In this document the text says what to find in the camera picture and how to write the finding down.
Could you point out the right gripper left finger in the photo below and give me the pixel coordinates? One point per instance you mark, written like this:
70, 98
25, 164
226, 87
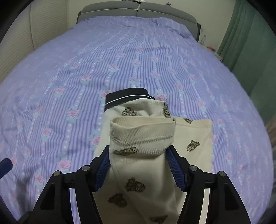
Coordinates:
54, 205

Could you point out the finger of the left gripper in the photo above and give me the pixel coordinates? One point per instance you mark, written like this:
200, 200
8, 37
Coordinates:
5, 166

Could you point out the grey upholstered headboard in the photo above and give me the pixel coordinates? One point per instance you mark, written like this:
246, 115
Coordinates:
139, 9

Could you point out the white nightstand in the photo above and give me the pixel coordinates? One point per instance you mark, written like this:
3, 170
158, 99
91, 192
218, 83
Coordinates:
213, 51

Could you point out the cream patterned polo shirt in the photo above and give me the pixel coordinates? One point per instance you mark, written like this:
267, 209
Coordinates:
139, 186

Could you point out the green curtain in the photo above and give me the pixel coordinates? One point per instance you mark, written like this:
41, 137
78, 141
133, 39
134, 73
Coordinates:
248, 51

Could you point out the purple floral bed sheet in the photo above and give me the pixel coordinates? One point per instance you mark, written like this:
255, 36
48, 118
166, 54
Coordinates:
52, 104

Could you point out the white ribbed wardrobe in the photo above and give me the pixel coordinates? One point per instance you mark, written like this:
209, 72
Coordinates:
39, 23

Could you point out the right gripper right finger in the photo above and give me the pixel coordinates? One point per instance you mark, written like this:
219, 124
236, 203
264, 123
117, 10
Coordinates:
224, 203

